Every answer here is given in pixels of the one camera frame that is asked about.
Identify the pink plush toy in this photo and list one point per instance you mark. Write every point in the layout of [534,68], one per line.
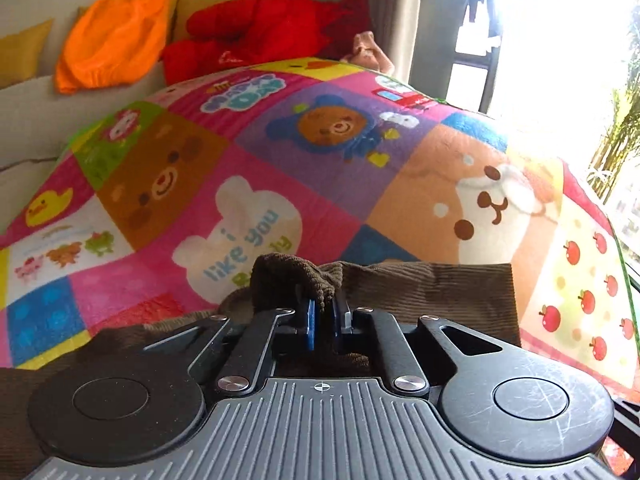
[367,50]

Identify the colourful printed animal blanket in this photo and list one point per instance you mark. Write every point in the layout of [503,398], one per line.
[300,185]

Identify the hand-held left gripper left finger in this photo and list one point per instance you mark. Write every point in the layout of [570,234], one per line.
[310,327]

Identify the yellow cushion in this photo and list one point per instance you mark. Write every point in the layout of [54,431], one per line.
[22,52]
[192,10]

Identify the orange carrot plush pillow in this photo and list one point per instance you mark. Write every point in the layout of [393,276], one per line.
[112,40]

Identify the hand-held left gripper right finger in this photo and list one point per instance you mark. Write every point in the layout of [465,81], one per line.
[338,325]

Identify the dark window frame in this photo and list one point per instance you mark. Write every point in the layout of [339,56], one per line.
[435,35]

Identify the green bamboo plant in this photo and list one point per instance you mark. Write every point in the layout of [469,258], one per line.
[617,130]

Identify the beige curtain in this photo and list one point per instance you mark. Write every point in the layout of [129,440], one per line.
[395,15]

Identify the red plush toy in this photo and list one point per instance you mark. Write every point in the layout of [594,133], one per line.
[260,30]

